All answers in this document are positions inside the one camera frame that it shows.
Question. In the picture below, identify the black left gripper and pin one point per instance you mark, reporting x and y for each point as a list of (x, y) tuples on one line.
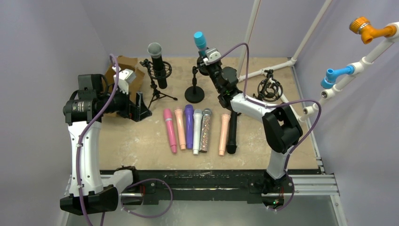
[(131, 104)]

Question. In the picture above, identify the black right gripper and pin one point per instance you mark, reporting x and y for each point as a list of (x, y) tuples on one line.
[(205, 64)]

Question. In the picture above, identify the black round-base microphone stand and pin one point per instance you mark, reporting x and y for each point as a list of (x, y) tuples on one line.
[(195, 94)]

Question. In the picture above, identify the teal toy microphone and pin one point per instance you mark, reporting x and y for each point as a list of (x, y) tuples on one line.
[(200, 42)]

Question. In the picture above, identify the brown cardboard box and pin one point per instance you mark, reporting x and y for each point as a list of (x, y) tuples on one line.
[(124, 63)]

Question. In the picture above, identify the silver rhinestone microphone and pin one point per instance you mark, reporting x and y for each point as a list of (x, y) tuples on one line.
[(205, 129)]

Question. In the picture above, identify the black tripod microphone stand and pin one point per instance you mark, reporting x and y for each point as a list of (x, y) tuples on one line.
[(156, 94)]

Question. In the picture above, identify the purple toy microphone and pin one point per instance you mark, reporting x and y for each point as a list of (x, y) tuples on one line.
[(188, 112)]

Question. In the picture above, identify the white toy microphone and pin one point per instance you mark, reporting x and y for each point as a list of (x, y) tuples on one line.
[(197, 116)]

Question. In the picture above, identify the pink toy microphone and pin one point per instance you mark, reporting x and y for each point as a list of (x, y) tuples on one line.
[(167, 115)]

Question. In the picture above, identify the beige microphone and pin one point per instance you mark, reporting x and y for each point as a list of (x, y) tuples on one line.
[(225, 119), (180, 128)]

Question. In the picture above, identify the black glitter microphone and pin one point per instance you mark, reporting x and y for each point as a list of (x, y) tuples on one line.
[(155, 51)]

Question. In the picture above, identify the plain black microphone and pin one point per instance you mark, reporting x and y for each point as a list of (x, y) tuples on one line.
[(231, 145)]

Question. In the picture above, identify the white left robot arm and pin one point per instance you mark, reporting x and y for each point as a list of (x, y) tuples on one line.
[(88, 192)]

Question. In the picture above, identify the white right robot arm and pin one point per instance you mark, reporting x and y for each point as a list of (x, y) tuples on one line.
[(282, 129)]

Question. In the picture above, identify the black small tripod stand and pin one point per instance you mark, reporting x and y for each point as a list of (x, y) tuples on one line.
[(269, 89)]

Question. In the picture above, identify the blue pipe fitting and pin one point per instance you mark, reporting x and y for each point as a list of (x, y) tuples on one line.
[(332, 74)]

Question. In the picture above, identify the orange pipe fitting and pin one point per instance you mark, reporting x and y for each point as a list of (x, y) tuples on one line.
[(362, 26)]

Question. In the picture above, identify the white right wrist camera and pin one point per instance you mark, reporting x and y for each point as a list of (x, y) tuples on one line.
[(212, 55)]

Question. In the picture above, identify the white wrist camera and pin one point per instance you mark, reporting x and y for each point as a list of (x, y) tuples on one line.
[(212, 55), (126, 77)]

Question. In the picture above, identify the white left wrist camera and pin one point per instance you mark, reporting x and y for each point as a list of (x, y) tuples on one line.
[(126, 77)]

